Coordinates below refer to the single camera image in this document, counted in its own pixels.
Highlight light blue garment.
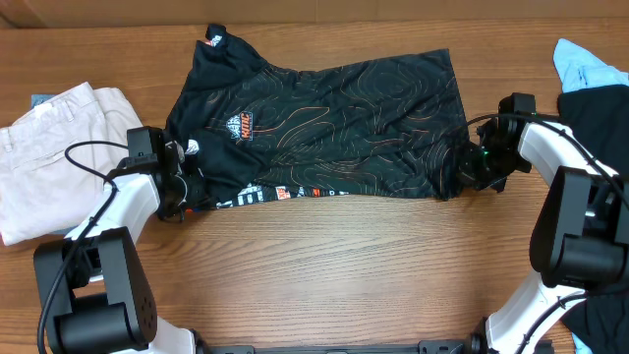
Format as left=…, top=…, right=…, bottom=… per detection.
left=553, top=38, right=628, bottom=353

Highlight plain black garment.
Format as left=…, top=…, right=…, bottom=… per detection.
left=557, top=85, right=628, bottom=354

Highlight folded beige pants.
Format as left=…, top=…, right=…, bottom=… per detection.
left=1, top=83, right=142, bottom=246

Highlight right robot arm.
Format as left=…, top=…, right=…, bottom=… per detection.
left=457, top=92, right=628, bottom=354

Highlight black orange patterned t-shirt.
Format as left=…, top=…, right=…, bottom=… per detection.
left=166, top=25, right=469, bottom=203

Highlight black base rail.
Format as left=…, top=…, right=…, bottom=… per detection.
left=193, top=330, right=481, bottom=354

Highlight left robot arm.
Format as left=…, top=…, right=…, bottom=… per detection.
left=33, top=127, right=210, bottom=354

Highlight folded blue jeans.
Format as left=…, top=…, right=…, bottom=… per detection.
left=30, top=93, right=75, bottom=236

